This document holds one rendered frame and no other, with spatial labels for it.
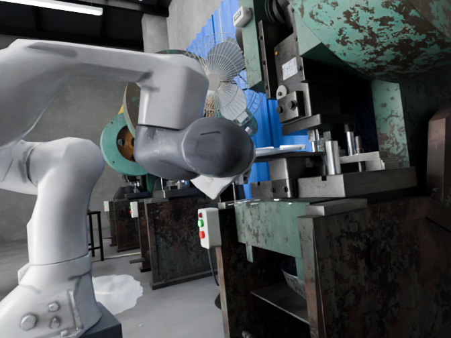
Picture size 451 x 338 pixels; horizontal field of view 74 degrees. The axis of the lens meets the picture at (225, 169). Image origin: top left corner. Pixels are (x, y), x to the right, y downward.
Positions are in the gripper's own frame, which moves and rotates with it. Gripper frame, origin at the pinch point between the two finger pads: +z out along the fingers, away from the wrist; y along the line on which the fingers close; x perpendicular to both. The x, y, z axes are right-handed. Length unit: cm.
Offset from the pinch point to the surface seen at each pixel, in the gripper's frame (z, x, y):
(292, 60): 25.1, -14.7, 30.5
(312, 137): 28.9, -19.0, 5.2
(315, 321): -7.9, -12.4, -37.5
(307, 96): 21.0, -17.8, 17.5
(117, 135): 257, 187, 53
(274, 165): 20.6, -5.9, -3.0
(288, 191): 16.0, -9.4, -11.0
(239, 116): 98, 14, 28
